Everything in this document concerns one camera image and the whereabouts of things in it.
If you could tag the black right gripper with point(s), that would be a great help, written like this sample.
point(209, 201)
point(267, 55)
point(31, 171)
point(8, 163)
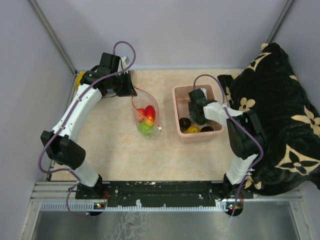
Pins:
point(192, 114)

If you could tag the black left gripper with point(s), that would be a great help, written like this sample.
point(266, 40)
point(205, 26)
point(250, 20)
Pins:
point(129, 90)

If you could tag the pink plastic bin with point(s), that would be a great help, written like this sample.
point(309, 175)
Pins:
point(180, 104)

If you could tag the dark green lime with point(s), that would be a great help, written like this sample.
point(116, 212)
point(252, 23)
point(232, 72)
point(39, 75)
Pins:
point(201, 121)

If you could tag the red pepper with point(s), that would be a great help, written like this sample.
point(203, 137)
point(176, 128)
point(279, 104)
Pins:
point(150, 113)

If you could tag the clear zip bag orange zipper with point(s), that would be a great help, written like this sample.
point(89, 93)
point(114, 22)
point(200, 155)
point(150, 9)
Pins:
point(142, 100)

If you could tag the green apple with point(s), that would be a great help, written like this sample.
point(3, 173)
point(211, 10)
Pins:
point(146, 129)

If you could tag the red apple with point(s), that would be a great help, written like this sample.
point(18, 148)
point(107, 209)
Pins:
point(140, 115)

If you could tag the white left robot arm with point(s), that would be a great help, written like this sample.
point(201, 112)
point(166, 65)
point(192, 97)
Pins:
point(60, 144)

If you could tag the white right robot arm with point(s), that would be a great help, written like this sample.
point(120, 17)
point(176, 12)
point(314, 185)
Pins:
point(246, 135)

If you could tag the dark purple fruit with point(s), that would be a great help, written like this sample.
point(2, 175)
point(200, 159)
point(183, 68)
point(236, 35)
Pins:
point(184, 123)
point(207, 129)

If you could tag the yellow plush toy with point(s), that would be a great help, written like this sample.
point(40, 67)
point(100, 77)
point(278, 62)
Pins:
point(78, 79)

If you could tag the yellow lemon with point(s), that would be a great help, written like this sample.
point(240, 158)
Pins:
point(193, 130)

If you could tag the black floral blanket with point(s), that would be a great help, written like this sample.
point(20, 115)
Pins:
point(268, 86)

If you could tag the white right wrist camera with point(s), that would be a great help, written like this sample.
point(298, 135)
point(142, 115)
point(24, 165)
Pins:
point(204, 92)

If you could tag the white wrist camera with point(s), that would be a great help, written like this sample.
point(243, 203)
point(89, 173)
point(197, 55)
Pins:
point(204, 92)
point(123, 63)

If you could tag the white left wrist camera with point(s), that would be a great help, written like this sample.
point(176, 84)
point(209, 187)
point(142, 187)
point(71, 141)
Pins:
point(123, 63)

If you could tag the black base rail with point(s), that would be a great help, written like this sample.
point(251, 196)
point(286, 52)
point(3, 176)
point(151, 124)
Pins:
point(158, 193)

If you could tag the white slotted cable duct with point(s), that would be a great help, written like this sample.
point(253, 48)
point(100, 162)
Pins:
point(95, 206)

